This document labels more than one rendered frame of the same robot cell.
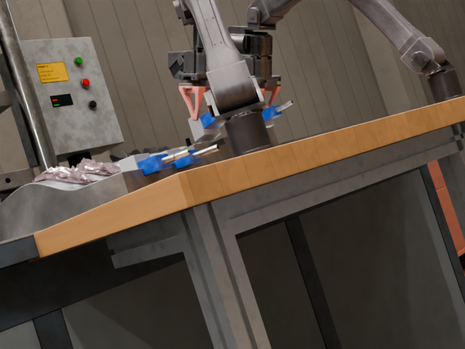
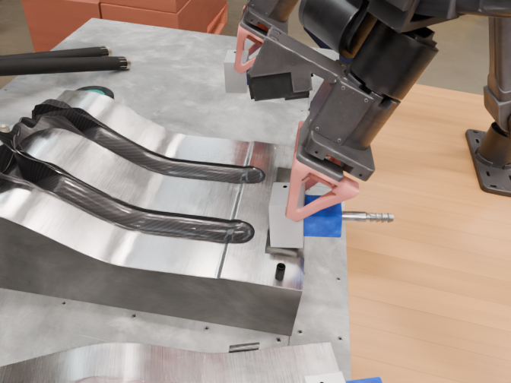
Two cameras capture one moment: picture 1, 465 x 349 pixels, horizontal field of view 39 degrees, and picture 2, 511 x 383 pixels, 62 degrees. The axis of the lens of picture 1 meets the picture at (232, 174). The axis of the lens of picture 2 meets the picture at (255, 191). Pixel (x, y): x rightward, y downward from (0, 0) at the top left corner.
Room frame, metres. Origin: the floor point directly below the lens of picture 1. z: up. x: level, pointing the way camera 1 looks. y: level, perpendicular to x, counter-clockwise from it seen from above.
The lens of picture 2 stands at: (1.22, 0.28, 1.25)
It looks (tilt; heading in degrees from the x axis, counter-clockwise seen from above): 41 degrees down; 319
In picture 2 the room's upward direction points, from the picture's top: 6 degrees clockwise
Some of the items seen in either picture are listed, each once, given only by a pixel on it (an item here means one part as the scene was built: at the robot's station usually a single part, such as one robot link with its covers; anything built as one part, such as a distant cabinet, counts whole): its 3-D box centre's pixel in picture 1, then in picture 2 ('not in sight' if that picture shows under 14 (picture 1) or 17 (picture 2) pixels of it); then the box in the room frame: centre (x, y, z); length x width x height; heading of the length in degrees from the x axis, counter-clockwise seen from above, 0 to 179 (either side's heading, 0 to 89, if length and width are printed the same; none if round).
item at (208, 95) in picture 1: (234, 101); not in sight; (1.06, -0.04, 0.90); 0.09 x 0.06 x 0.06; 90
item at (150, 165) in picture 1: (158, 163); not in sight; (1.17, 0.12, 0.86); 0.13 x 0.05 x 0.05; 62
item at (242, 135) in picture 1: (249, 138); not in sight; (1.05, -0.04, 0.84); 0.20 x 0.07 x 0.08; 130
